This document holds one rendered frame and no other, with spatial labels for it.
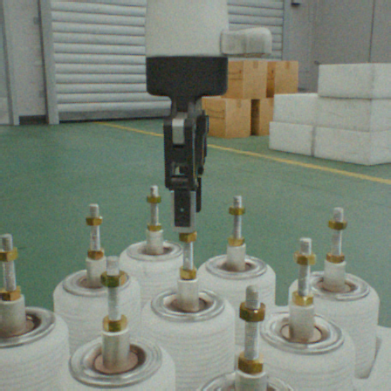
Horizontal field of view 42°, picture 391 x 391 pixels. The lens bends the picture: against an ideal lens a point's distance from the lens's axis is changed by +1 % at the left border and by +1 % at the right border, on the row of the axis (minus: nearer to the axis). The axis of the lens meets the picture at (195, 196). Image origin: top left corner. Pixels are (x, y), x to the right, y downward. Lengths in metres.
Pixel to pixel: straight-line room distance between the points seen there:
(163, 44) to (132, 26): 5.37
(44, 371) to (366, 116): 2.58
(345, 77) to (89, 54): 3.25
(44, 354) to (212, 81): 0.28
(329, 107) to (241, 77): 1.19
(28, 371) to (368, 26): 6.50
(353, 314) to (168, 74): 0.30
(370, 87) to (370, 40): 3.88
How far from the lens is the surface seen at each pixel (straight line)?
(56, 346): 0.49
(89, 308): 0.55
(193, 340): 0.49
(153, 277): 0.64
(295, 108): 3.30
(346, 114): 3.00
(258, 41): 0.43
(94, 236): 0.56
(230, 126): 4.03
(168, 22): 0.44
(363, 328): 0.57
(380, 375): 0.58
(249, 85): 4.11
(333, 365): 0.46
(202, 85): 0.44
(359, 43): 6.86
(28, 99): 5.46
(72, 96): 5.51
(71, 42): 5.54
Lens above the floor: 0.48
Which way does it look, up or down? 13 degrees down
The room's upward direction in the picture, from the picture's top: straight up
